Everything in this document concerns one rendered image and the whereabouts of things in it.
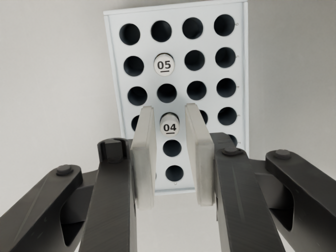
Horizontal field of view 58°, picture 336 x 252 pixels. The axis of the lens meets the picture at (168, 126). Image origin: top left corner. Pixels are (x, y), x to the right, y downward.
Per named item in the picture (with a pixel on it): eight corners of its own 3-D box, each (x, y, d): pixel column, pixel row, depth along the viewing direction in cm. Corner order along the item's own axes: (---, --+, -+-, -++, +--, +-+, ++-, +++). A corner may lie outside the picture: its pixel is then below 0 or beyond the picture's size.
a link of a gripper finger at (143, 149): (153, 211, 13) (136, 212, 13) (157, 149, 20) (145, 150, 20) (148, 147, 12) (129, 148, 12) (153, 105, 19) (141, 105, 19)
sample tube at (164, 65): (173, 66, 22) (175, 76, 18) (156, 67, 22) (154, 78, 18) (171, 48, 22) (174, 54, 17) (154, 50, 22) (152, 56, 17)
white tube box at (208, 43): (237, 164, 25) (249, 187, 21) (135, 173, 25) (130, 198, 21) (233, 1, 21) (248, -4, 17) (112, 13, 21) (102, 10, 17)
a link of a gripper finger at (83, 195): (132, 221, 11) (52, 226, 11) (141, 163, 16) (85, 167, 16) (127, 185, 11) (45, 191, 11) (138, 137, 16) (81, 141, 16)
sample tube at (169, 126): (177, 116, 23) (180, 137, 19) (160, 117, 23) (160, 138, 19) (176, 100, 23) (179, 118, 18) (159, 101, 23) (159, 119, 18)
